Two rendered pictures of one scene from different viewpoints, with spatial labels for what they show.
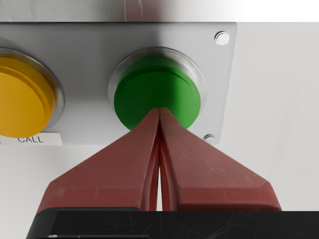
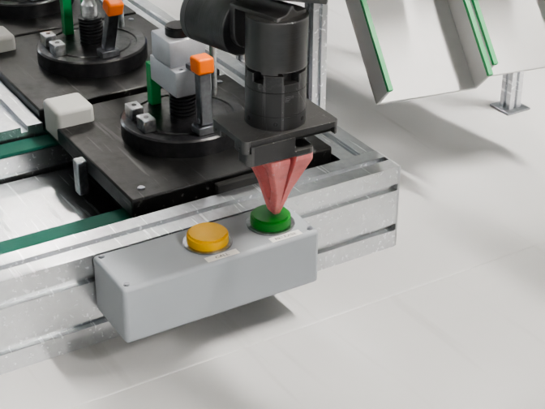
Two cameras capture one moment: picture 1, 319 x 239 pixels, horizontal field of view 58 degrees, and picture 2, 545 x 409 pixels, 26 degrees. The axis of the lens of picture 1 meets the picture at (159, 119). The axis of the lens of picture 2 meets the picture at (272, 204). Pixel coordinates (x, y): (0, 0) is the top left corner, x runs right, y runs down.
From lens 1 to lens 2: 116 cm
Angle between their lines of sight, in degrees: 93
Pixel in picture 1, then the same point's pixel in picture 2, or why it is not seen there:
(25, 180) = not seen: outside the picture
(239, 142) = (401, 342)
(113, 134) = (262, 241)
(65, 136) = (239, 249)
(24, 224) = not seen: outside the picture
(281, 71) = (373, 296)
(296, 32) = (358, 281)
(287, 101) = (400, 307)
